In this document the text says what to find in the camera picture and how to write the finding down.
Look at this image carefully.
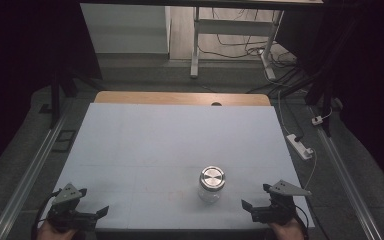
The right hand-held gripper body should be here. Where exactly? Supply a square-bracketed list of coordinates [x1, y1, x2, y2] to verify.
[250, 179, 313, 225]

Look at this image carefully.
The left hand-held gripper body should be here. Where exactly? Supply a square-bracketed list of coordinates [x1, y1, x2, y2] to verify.
[47, 182, 98, 233]

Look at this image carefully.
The clear glass jar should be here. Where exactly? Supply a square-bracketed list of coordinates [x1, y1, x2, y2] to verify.
[197, 179, 223, 204]

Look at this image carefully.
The round silver metal lid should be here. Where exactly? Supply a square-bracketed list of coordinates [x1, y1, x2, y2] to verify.
[199, 165, 227, 192]

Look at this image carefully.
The person's right hand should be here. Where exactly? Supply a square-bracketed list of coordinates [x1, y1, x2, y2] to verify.
[267, 216, 306, 240]

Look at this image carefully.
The person's left hand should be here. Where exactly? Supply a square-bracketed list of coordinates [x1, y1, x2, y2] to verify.
[35, 218, 78, 240]

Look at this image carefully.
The white power strip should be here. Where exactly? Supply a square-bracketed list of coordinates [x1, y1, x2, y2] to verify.
[286, 133, 315, 161]

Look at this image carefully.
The black metal stand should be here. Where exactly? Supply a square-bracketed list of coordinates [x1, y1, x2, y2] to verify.
[278, 63, 339, 138]
[39, 64, 105, 130]

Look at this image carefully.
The white board table cover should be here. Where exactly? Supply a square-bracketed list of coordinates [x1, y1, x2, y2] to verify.
[37, 102, 316, 231]

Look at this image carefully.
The wooden table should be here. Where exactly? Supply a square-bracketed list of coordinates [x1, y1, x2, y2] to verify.
[93, 90, 272, 107]

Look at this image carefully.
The dark curtain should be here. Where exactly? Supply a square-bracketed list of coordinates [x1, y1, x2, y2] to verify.
[0, 0, 104, 185]
[275, 0, 384, 201]

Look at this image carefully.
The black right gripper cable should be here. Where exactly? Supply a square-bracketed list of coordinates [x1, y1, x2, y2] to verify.
[292, 203, 312, 232]

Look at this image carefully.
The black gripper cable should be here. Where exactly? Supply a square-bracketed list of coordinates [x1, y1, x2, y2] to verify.
[30, 187, 63, 240]
[292, 203, 312, 232]

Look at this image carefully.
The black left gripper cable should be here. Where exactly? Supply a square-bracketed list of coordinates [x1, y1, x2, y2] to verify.
[30, 187, 63, 240]

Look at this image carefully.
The black rectangular floor frame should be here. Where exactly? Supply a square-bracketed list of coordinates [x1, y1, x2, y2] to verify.
[51, 129, 77, 154]

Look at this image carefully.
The thin white cable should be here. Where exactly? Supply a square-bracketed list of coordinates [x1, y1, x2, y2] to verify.
[302, 149, 319, 192]

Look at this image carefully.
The aluminium floor rail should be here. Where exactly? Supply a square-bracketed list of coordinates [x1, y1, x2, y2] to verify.
[308, 105, 384, 240]
[0, 108, 70, 240]

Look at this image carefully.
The tangle of black floor cables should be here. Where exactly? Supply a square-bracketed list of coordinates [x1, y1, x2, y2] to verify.
[198, 8, 309, 96]

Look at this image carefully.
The white desk frame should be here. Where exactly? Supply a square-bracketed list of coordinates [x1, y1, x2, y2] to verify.
[189, 6, 285, 81]

